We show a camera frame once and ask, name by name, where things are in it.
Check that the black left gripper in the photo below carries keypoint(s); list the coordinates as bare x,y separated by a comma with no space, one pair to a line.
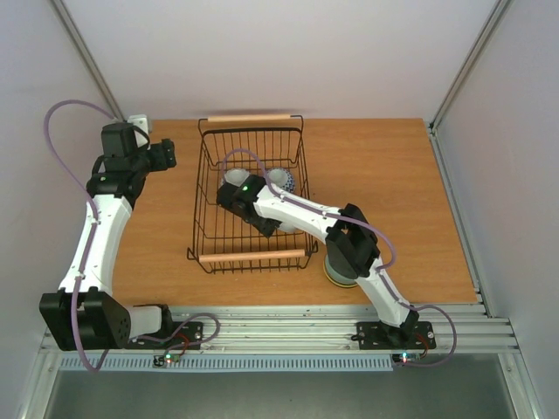
166,155

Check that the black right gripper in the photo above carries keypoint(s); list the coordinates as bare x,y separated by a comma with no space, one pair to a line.
260,223

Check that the white bowl brown diamonds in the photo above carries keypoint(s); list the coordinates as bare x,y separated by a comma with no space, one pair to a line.
235,176

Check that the black wire dish rack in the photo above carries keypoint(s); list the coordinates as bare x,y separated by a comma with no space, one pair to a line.
228,234

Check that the blue patterned bowl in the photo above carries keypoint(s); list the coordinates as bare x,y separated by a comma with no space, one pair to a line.
282,178

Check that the white ceramic bowl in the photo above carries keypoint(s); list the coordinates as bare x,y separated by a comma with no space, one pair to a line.
287,227

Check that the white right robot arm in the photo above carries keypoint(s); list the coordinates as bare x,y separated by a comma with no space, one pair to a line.
353,256

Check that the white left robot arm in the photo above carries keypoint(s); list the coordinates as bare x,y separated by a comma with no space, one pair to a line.
83,312

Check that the yellow rimmed bowl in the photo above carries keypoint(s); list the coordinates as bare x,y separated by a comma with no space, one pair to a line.
341,284

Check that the pale green bowl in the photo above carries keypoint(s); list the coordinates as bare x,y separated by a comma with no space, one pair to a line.
336,274

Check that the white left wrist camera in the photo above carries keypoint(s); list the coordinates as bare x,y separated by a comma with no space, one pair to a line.
142,127

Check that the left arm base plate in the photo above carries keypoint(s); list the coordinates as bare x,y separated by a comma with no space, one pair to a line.
193,332

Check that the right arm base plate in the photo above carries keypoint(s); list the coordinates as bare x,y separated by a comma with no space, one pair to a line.
374,335

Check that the grey slotted cable duct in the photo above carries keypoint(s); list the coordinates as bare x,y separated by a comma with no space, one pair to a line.
236,363

